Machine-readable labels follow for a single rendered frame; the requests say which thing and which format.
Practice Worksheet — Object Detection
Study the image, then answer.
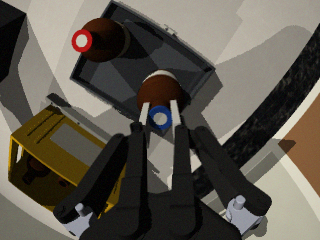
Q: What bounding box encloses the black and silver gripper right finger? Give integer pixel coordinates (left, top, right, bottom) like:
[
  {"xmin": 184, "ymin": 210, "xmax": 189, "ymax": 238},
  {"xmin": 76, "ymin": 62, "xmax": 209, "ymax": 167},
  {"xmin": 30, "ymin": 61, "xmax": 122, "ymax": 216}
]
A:
[{"xmin": 168, "ymin": 100, "xmax": 272, "ymax": 240}]

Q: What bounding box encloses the brown glass bottle with white label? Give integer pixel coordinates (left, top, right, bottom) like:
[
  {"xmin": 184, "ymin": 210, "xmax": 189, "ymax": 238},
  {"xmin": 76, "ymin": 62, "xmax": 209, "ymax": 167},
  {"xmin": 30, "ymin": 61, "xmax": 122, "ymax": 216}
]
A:
[{"xmin": 137, "ymin": 69, "xmax": 185, "ymax": 130}]

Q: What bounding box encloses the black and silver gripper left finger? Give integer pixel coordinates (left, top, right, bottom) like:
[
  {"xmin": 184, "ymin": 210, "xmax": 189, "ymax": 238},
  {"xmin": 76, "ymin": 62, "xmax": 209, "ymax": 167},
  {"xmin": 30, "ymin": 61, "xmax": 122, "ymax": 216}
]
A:
[{"xmin": 53, "ymin": 103, "xmax": 151, "ymax": 240}]

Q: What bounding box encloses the yellow wooden crate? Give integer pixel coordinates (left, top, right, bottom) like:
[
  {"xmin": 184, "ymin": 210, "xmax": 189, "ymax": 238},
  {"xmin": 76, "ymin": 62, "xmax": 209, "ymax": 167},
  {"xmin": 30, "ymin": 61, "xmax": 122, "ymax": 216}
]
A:
[{"xmin": 8, "ymin": 104, "xmax": 126, "ymax": 219}]

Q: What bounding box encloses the grey flat rail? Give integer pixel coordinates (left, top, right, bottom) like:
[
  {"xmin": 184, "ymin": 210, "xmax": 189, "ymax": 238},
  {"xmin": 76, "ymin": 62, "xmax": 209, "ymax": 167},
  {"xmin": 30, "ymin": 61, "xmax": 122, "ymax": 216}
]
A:
[{"xmin": 45, "ymin": 23, "xmax": 174, "ymax": 144}]

